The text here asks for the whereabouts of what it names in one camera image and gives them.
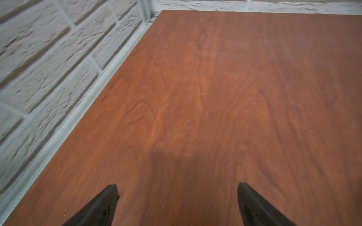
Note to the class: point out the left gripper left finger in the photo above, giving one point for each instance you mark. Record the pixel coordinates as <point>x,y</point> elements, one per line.
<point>99,211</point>

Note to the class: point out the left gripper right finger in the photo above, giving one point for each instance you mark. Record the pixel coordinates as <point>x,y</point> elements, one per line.
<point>257,211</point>

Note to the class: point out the left aluminium corner post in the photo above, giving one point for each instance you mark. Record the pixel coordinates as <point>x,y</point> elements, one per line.
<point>146,10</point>

